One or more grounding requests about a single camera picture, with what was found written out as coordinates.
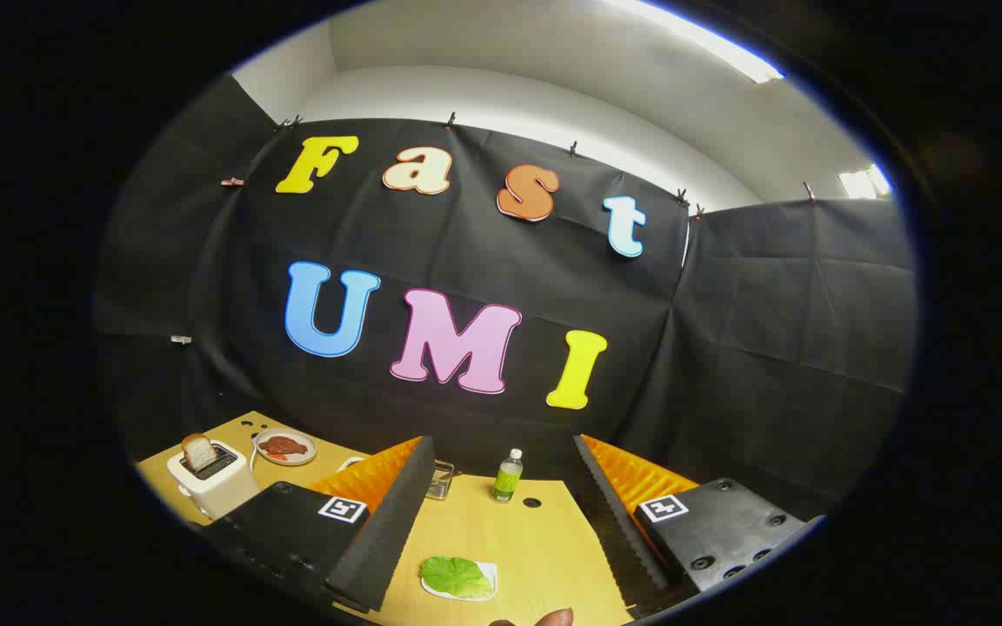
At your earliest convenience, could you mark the toasted bread slice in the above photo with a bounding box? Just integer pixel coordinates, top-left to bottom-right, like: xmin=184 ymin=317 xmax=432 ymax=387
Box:
xmin=181 ymin=433 xmax=218 ymax=472

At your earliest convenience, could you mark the white toaster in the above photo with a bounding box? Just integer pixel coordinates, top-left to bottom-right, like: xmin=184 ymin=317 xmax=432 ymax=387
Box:
xmin=166 ymin=441 xmax=260 ymax=521

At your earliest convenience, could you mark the green label drink bottle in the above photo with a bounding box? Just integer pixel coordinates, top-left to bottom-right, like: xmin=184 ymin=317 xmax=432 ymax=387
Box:
xmin=491 ymin=449 xmax=524 ymax=503

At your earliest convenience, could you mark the white square plate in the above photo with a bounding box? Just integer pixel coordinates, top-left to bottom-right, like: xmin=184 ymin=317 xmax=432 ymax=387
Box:
xmin=420 ymin=559 xmax=499 ymax=603

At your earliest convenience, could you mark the small ceiling light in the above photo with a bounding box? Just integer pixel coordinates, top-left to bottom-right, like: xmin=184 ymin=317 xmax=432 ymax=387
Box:
xmin=838 ymin=163 xmax=893 ymax=201

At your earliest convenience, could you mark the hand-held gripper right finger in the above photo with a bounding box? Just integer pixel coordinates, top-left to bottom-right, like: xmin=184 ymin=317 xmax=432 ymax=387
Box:
xmin=572 ymin=433 xmax=825 ymax=611

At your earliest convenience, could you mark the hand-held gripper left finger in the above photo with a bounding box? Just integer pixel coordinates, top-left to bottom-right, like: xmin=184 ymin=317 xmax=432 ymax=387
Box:
xmin=197 ymin=435 xmax=438 ymax=614

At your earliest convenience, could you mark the green lettuce leaf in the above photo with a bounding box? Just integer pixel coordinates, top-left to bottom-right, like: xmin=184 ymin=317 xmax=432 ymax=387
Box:
xmin=420 ymin=556 xmax=495 ymax=599

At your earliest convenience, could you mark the grey round plate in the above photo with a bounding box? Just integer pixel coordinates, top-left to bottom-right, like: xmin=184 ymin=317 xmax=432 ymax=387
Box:
xmin=253 ymin=428 xmax=318 ymax=467

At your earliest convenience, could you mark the metal wire rack holder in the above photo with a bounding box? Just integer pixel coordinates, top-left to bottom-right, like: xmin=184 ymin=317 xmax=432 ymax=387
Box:
xmin=424 ymin=459 xmax=457 ymax=501

